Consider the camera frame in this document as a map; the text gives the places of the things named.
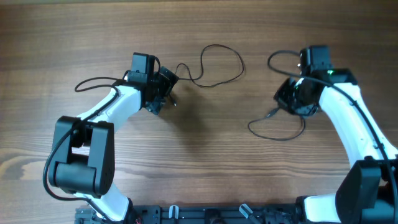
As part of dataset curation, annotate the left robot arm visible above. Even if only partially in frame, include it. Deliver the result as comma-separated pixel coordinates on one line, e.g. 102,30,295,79
42,52,178,223

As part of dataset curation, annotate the left camera cable black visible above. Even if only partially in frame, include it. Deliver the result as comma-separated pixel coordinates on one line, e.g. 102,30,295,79
42,78,131,223

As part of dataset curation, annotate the camera cable black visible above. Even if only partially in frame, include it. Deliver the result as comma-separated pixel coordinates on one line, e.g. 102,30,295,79
267,49,398,224
42,78,131,223

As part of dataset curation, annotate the right camera cable black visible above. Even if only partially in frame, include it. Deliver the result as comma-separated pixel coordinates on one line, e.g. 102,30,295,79
267,49,398,224

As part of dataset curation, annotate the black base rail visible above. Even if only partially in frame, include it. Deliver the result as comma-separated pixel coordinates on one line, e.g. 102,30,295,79
74,203,312,224

